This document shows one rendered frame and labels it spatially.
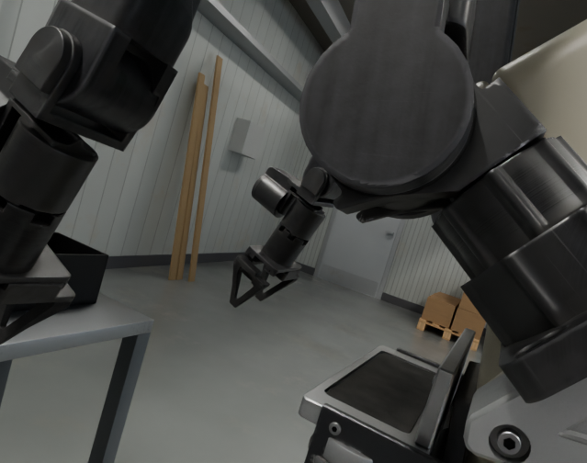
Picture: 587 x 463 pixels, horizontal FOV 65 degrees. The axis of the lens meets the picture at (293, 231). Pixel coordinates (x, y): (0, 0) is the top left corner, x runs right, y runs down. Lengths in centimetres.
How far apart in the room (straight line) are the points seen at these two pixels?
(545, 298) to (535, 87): 20
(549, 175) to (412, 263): 711
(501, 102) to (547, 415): 13
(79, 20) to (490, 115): 26
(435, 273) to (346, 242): 143
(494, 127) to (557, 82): 16
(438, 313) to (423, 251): 145
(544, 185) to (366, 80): 9
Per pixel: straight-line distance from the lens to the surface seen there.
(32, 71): 35
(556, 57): 39
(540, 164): 22
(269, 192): 77
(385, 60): 22
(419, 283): 733
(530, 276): 21
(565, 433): 24
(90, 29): 35
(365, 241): 737
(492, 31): 71
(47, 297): 43
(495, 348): 34
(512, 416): 23
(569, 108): 37
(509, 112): 23
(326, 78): 23
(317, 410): 38
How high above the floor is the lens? 115
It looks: 4 degrees down
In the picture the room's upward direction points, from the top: 17 degrees clockwise
